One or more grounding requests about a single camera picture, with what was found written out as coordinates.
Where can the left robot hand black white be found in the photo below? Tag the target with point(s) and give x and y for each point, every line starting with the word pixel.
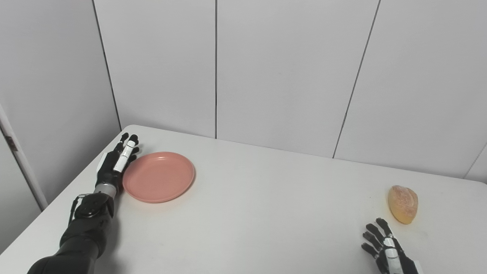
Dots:
pixel 114 163

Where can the pink round plate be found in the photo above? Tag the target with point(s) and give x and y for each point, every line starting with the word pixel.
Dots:
pixel 158 177

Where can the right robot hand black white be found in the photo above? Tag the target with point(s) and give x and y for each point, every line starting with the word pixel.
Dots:
pixel 388 251

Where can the bread roll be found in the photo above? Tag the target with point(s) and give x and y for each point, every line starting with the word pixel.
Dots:
pixel 403 203

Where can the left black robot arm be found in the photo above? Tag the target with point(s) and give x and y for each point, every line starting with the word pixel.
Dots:
pixel 81 232

